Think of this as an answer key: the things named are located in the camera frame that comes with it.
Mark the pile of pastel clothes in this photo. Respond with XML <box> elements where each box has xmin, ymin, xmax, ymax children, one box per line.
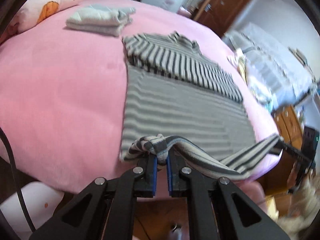
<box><xmin>228</xmin><ymin>48</ymin><xmax>273</xmax><ymax>112</ymax></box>

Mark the grey covered sofa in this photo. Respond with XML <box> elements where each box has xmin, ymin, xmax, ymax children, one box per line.
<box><xmin>222</xmin><ymin>22</ymin><xmax>316</xmax><ymax>109</ymax></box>

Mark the pink bed blanket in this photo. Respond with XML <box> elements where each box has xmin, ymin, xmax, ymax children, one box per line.
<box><xmin>1</xmin><ymin>0</ymin><xmax>278</xmax><ymax>193</ymax></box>

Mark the grey white striped sweater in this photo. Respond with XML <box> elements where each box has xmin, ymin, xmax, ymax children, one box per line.
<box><xmin>119</xmin><ymin>33</ymin><xmax>282</xmax><ymax>181</ymax></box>

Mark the pink cartoon quilt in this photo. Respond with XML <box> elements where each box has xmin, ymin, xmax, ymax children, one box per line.
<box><xmin>1</xmin><ymin>0</ymin><xmax>82</xmax><ymax>43</ymax></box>

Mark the folded grey knit sweater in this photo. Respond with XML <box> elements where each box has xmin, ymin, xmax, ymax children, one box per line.
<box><xmin>66</xmin><ymin>4</ymin><xmax>136</xmax><ymax>37</ymax></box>

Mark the small wooden cabinet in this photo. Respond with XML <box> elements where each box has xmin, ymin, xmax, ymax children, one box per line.
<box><xmin>272</xmin><ymin>105</ymin><xmax>303</xmax><ymax>150</ymax></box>

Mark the black cable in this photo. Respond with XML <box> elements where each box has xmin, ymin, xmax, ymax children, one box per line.
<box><xmin>0</xmin><ymin>126</ymin><xmax>37</xmax><ymax>233</ymax></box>

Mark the brown wooden door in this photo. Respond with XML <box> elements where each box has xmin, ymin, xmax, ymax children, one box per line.
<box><xmin>193</xmin><ymin>0</ymin><xmax>251</xmax><ymax>37</ymax></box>

